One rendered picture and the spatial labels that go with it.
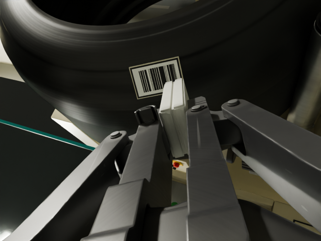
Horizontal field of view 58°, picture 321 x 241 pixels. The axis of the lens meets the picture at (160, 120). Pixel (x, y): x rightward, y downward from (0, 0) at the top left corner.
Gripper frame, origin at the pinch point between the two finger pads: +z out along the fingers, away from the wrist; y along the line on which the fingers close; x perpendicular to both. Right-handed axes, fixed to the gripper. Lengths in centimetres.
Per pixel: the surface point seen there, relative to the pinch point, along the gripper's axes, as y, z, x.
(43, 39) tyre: -16.7, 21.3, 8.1
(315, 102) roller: 17.6, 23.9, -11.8
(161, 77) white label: -2.2, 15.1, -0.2
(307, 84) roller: 16.1, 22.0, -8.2
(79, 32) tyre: -11.2, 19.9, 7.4
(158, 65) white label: -2.1, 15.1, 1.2
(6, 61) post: -59, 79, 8
